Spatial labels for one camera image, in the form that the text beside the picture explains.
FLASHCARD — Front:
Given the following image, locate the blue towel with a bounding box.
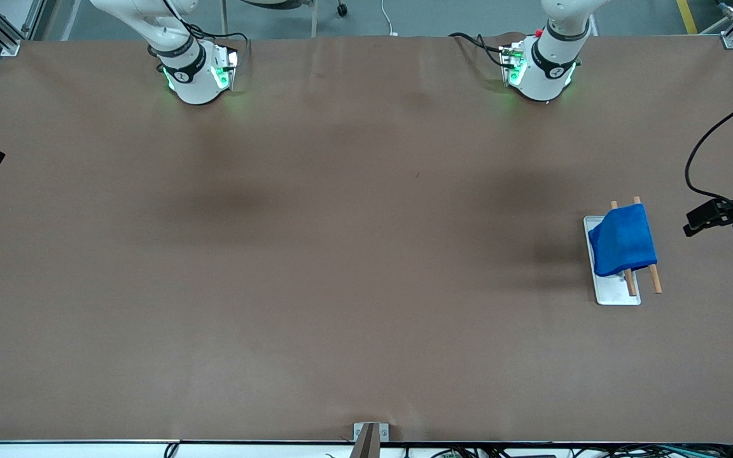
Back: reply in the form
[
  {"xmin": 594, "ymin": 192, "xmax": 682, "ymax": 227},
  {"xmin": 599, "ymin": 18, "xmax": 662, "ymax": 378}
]
[{"xmin": 588, "ymin": 204, "xmax": 659, "ymax": 278}]

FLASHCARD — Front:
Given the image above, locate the white towel rack base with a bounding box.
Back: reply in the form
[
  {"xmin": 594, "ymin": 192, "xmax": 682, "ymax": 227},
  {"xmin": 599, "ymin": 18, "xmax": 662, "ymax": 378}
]
[{"xmin": 583, "ymin": 216, "xmax": 641, "ymax": 306}]

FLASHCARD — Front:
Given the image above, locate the brown table cover sheet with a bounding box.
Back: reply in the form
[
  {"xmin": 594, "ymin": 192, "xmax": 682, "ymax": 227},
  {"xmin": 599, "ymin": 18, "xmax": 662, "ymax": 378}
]
[{"xmin": 0, "ymin": 32, "xmax": 733, "ymax": 444}]

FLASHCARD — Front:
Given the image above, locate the white wheeled stand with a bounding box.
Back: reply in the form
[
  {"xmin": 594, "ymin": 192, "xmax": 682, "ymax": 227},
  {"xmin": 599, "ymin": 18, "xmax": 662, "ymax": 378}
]
[{"xmin": 220, "ymin": 0, "xmax": 349, "ymax": 38}]

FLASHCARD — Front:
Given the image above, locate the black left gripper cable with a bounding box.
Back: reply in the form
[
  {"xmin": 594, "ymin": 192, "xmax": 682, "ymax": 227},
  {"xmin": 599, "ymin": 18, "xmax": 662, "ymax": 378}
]
[{"xmin": 685, "ymin": 94, "xmax": 733, "ymax": 205}]

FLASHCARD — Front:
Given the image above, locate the black right arm base cable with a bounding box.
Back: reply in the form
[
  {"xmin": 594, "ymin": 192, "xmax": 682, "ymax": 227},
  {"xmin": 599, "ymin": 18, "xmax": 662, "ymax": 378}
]
[{"xmin": 185, "ymin": 22, "xmax": 251, "ymax": 64}]

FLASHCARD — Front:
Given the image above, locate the black arm base cable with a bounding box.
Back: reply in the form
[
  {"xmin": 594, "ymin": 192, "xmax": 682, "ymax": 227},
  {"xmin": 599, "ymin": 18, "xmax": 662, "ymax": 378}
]
[
  {"xmin": 448, "ymin": 32, "xmax": 508, "ymax": 67},
  {"xmin": 185, "ymin": 22, "xmax": 251, "ymax": 64}
]

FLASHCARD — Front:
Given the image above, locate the black left arm base cable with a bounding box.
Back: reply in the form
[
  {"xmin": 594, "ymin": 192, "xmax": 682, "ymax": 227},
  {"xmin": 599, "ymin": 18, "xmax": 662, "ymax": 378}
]
[{"xmin": 448, "ymin": 32, "xmax": 508, "ymax": 67}]

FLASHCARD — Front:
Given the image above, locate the white table edge rail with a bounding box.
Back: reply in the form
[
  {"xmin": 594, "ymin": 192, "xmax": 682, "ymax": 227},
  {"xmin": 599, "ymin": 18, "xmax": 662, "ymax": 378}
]
[{"xmin": 0, "ymin": 439, "xmax": 733, "ymax": 458}]

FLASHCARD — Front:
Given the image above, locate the thin white cable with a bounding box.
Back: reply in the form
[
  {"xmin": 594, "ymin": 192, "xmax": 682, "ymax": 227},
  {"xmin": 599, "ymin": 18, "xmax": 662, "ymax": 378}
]
[{"xmin": 379, "ymin": 0, "xmax": 400, "ymax": 37}]

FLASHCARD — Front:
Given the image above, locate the metal bracket with brown post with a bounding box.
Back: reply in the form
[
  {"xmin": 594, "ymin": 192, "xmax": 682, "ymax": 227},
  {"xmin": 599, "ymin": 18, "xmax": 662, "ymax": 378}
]
[{"xmin": 353, "ymin": 422, "xmax": 390, "ymax": 458}]

